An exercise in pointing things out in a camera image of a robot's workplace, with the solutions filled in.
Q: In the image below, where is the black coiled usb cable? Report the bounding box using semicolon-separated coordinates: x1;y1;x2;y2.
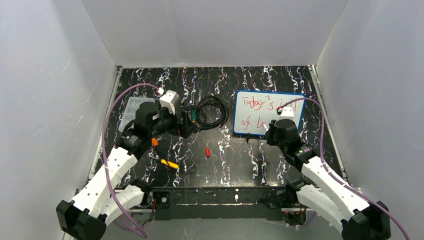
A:
188;95;230;133

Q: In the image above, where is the green handled screwdriver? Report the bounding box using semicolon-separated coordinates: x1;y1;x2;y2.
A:
190;108;197;124

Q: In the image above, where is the yellow handled screwdriver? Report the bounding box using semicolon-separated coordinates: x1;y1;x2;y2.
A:
160;159;179;170

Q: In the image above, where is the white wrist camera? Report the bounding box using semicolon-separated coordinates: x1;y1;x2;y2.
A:
276;106;295;121
159;90;180;115

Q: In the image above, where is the blue framed whiteboard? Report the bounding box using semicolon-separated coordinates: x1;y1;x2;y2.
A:
232;90;304;136

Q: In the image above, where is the clear plastic screw box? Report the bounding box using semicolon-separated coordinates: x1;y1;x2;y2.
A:
118;96;155;132

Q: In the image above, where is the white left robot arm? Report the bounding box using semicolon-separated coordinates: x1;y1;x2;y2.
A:
56;102;198;240

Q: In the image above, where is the red marker cap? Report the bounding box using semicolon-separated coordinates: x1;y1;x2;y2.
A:
205;147;211;158

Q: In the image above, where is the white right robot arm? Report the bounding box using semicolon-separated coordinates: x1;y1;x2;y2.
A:
265;119;392;240

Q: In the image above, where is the aluminium front rail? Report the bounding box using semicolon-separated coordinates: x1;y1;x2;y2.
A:
70;187;369;213

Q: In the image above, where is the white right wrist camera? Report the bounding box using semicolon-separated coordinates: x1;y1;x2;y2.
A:
276;106;295;121

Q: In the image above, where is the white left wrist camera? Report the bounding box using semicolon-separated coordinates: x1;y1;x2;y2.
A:
159;90;180;115

